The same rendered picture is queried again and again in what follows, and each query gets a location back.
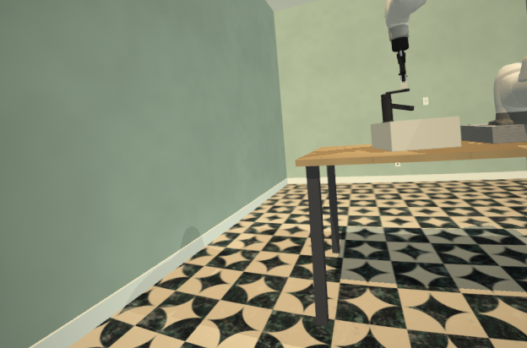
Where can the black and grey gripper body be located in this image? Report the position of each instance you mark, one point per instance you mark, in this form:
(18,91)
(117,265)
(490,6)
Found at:
(401,43)

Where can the white square sink basin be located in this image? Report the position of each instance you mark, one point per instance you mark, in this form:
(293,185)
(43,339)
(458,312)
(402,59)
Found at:
(420,134)

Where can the black mixer tap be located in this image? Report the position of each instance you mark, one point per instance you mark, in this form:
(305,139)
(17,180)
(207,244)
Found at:
(387,106)

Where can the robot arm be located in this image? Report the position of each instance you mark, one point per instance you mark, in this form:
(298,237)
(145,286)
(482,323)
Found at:
(510,85)

